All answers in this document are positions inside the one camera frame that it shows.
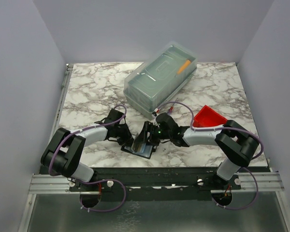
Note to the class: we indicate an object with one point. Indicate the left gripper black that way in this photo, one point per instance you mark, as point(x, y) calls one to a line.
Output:
point(128, 138)

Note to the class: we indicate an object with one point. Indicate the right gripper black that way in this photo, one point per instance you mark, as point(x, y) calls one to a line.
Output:
point(142, 137)

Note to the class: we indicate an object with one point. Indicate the black card holder wallet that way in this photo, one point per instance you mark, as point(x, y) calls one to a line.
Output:
point(144, 150)

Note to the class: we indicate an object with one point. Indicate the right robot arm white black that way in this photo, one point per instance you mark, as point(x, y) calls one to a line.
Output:
point(238, 144)

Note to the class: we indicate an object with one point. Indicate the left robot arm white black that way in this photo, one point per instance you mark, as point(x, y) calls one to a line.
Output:
point(63, 153)

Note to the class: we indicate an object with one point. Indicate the blue red screwdriver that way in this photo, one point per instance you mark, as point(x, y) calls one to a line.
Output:
point(172, 106)

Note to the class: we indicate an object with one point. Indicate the clear plastic storage box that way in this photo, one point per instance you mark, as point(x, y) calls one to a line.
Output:
point(156, 82)

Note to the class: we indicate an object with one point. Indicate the red plastic bin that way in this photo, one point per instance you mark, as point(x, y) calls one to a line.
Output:
point(207, 117)

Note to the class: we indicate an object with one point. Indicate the orange tool inside box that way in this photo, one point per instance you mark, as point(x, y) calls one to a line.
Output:
point(184, 66)

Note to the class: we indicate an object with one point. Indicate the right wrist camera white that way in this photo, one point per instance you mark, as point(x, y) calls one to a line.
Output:
point(155, 113)

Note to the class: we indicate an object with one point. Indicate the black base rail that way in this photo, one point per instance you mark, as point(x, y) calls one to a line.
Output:
point(155, 184)

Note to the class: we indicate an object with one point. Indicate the aluminium frame rail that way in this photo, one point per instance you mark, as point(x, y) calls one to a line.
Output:
point(46, 184)

